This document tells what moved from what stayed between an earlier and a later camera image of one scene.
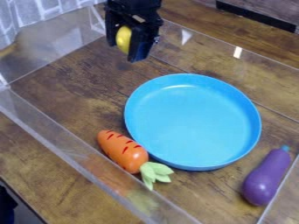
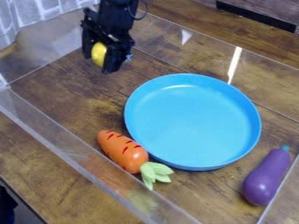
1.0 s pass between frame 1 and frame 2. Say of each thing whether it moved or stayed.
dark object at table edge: stayed
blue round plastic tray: stayed
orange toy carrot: stayed
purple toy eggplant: stayed
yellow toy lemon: moved
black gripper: moved
